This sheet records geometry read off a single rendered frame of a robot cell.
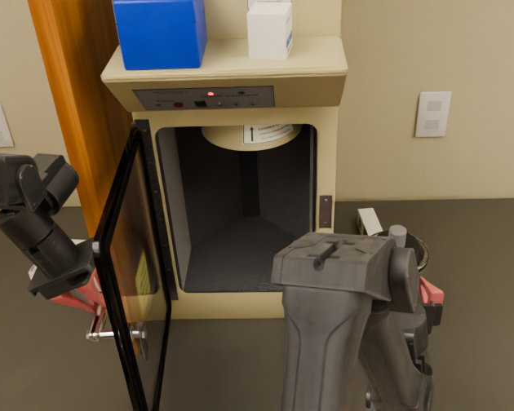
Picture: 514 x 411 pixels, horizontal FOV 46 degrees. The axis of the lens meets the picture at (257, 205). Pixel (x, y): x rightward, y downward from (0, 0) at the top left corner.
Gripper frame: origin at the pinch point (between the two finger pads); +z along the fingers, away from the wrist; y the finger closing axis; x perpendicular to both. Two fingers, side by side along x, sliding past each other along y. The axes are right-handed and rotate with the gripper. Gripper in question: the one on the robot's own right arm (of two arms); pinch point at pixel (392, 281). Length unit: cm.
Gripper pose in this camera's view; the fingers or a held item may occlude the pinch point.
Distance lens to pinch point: 106.8
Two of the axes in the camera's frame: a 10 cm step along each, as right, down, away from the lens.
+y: -10.0, 0.2, 0.5
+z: 0.3, -5.8, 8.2
